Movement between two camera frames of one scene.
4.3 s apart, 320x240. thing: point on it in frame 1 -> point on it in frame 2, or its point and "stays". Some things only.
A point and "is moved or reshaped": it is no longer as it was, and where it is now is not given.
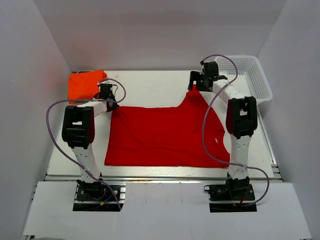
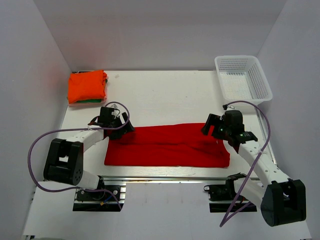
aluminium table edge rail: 161,178 stays
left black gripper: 114,106 -> 129,128
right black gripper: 194,76 -> 215,120
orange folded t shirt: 84,85 stays
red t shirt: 167,136 is moved or reshaped
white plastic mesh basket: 251,81 stays
